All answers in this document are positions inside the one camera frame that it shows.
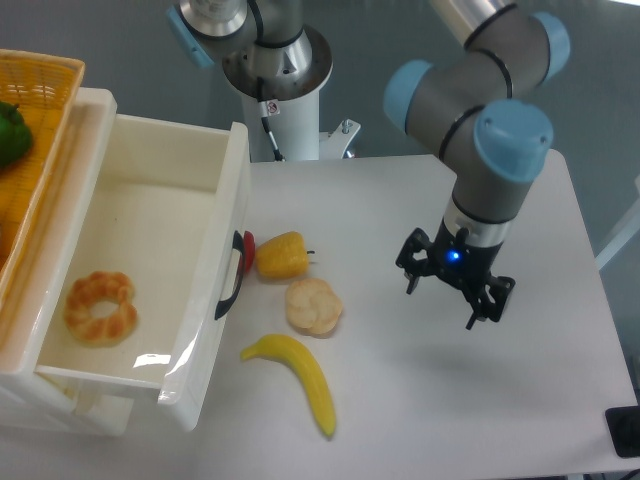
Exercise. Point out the yellow banana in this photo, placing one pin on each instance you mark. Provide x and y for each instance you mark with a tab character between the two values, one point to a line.
297	357

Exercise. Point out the black drawer handle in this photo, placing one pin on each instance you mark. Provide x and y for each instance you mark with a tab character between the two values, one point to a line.
235	278

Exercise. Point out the white drawer cabinet frame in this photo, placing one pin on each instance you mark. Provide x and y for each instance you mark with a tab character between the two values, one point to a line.
28	399

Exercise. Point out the black device at table edge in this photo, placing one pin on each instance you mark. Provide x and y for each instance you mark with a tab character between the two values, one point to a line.
624	429

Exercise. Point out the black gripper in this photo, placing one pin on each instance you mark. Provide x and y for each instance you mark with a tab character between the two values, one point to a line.
455	261

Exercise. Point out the green bell pepper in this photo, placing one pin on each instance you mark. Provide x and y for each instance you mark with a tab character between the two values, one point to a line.
16	136

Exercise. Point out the round beige bread roll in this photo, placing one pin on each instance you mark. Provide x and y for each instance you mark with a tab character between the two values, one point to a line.
312	306

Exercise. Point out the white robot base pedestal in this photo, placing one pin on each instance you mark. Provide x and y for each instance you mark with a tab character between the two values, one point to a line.
279	88

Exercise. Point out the white table mounting bracket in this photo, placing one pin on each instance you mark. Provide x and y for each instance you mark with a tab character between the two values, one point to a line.
345	140

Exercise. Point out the red toy vegetable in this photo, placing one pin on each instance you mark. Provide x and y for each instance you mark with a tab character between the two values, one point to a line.
249	250

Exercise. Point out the orange woven plastic basket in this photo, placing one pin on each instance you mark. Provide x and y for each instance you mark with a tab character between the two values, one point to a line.
44	87

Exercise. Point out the yellow bell pepper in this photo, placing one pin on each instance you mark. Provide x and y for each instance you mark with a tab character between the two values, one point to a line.
282	257

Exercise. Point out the open white plastic drawer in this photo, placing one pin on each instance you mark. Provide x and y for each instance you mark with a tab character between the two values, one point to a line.
166	204

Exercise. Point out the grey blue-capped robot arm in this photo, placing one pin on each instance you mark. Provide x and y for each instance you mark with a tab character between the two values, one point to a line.
469	115

